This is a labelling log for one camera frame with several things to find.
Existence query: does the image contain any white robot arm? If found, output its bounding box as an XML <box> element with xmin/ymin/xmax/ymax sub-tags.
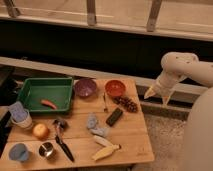
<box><xmin>144</xmin><ymin>52</ymin><xmax>213</xmax><ymax>171</ymax></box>

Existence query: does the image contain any orange apple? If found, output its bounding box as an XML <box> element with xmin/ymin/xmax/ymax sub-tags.
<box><xmin>33</xmin><ymin>123</ymin><xmax>49</xmax><ymax>140</ymax></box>

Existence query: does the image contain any white banana piece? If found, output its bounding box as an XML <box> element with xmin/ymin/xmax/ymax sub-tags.
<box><xmin>93</xmin><ymin>135</ymin><xmax>113</xmax><ymax>146</ymax></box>

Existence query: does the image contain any red chili pepper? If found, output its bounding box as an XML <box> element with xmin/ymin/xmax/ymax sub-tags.
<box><xmin>40</xmin><ymin>99</ymin><xmax>57</xmax><ymax>110</ymax></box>

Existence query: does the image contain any purple bowl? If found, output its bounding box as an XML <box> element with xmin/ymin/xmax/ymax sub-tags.
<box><xmin>74</xmin><ymin>78</ymin><xmax>97</xmax><ymax>98</ymax></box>

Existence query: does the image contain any blue cup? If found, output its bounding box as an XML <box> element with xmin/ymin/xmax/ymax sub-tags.
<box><xmin>9</xmin><ymin>143</ymin><xmax>29</xmax><ymax>162</ymax></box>

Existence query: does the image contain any white cup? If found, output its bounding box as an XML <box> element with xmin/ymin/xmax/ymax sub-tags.
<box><xmin>11</xmin><ymin>110</ymin><xmax>33</xmax><ymax>129</ymax></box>

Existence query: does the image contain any yellow corn cob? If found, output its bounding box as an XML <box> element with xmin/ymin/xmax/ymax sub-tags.
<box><xmin>92</xmin><ymin>145</ymin><xmax>121</xmax><ymax>161</ymax></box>

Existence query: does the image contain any green plastic tray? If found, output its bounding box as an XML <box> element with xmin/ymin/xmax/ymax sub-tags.
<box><xmin>17</xmin><ymin>78</ymin><xmax>74</xmax><ymax>114</ymax></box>

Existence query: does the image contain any black rectangular block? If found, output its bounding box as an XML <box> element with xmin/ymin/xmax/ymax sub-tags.
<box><xmin>106</xmin><ymin>108</ymin><xmax>123</xmax><ymax>126</ymax></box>

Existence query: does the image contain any metal cup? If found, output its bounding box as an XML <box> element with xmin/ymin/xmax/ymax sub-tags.
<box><xmin>39</xmin><ymin>142</ymin><xmax>55</xmax><ymax>159</ymax></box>

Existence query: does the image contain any dark small toy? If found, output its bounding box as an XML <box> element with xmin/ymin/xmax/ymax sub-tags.
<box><xmin>53</xmin><ymin>118</ymin><xmax>68</xmax><ymax>130</ymax></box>

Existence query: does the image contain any black-handled knife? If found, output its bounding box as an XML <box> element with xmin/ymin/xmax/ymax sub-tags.
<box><xmin>55</xmin><ymin>127</ymin><xmax>75</xmax><ymax>162</ymax></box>

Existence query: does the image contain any blue cloth in cup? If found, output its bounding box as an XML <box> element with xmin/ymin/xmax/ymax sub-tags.
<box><xmin>8</xmin><ymin>101</ymin><xmax>27</xmax><ymax>122</ymax></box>

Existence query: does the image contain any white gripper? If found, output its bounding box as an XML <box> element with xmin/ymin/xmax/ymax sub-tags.
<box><xmin>144</xmin><ymin>73</ymin><xmax>180</xmax><ymax>106</ymax></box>

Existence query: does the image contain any blue-grey towel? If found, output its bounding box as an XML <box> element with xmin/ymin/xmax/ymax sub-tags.
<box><xmin>86</xmin><ymin>113</ymin><xmax>109</xmax><ymax>137</ymax></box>

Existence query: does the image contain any red bowl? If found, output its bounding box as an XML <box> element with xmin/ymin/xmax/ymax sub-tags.
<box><xmin>105</xmin><ymin>80</ymin><xmax>126</xmax><ymax>97</ymax></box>

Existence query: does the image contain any dark grape bunch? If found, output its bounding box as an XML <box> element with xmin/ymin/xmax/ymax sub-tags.
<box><xmin>113</xmin><ymin>97</ymin><xmax>138</xmax><ymax>113</ymax></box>

